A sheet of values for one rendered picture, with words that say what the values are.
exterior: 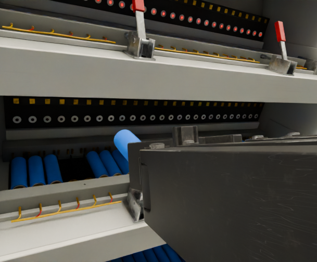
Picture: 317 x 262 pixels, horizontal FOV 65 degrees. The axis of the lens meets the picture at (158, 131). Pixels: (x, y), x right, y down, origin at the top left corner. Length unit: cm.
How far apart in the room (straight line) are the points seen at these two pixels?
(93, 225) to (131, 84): 17
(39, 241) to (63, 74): 17
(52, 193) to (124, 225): 9
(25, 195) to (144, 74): 19
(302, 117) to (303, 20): 22
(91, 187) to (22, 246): 9
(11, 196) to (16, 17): 20
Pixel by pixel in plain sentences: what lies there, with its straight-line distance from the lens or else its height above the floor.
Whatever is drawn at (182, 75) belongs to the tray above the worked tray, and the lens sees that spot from 32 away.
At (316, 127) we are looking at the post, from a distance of 63.
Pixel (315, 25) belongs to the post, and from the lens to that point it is 66.
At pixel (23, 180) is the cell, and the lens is 35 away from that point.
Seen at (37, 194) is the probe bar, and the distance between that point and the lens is 32.
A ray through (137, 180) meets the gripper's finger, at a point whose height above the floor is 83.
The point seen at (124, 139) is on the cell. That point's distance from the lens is 20.
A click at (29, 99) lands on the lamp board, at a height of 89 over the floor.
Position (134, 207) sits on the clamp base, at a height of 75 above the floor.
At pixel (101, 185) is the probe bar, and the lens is 33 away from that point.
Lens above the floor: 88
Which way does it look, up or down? 6 degrees down
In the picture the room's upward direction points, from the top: 1 degrees clockwise
